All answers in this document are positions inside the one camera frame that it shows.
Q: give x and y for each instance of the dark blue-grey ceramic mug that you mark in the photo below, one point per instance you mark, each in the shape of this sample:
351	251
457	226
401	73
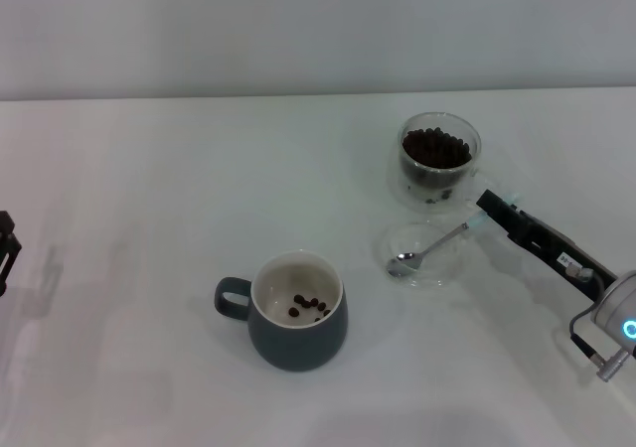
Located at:
298	347

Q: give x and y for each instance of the coffee beans in glass cup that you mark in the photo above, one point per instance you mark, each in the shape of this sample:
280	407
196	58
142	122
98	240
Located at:
437	148

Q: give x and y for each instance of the coffee beans in mug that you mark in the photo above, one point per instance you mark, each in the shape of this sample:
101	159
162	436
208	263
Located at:
310	304

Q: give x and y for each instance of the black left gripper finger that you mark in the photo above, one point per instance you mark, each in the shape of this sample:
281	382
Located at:
7	253

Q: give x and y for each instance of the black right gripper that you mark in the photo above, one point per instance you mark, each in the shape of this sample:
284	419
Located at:
571	260

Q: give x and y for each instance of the clear glass dish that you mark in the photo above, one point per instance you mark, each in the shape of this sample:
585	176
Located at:
432	273

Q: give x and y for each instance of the double-walled glass cup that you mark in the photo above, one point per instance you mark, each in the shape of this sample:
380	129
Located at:
397	184

